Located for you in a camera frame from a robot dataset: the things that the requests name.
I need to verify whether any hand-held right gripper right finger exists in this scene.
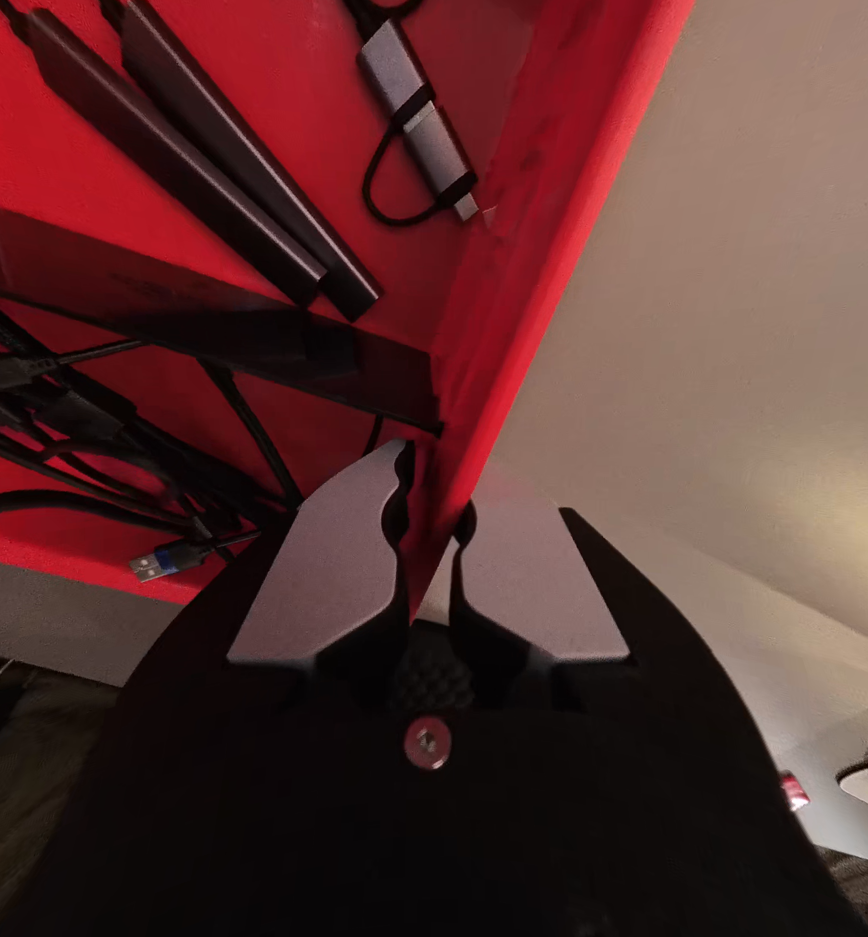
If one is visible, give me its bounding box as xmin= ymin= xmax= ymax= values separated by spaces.
xmin=449 ymin=461 xmax=633 ymax=705

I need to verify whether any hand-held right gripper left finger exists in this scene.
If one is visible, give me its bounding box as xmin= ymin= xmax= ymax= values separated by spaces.
xmin=225 ymin=439 xmax=416 ymax=705

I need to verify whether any red plastic bin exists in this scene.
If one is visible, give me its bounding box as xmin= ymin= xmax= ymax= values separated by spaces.
xmin=0 ymin=0 xmax=699 ymax=623

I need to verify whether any black bin divider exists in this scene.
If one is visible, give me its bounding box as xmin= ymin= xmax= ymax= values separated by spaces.
xmin=0 ymin=198 xmax=442 ymax=440

